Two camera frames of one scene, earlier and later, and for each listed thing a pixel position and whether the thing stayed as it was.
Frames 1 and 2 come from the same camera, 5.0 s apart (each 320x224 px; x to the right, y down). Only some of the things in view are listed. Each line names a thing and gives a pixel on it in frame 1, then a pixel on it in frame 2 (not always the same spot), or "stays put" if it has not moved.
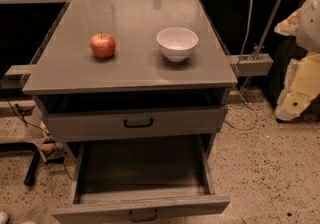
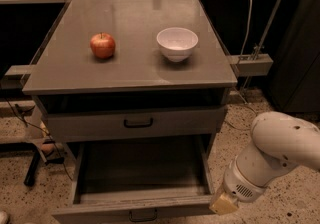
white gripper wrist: (310, 29) → (239, 183)
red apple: (103, 45) stays put
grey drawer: (143, 179) stays put
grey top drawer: (115, 124) stays put
